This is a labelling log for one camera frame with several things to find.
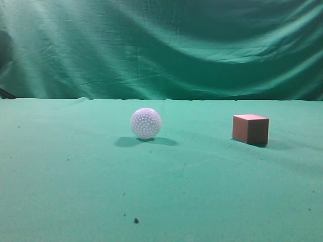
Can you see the white dimpled golf ball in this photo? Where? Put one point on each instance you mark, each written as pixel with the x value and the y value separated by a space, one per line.
pixel 146 123

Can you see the pink cube block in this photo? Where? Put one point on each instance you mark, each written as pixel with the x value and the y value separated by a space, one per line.
pixel 250 129

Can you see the green backdrop cloth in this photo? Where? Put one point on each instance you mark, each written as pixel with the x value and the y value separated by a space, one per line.
pixel 183 50

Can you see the green table cloth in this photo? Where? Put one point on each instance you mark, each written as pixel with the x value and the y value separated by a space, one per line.
pixel 73 170

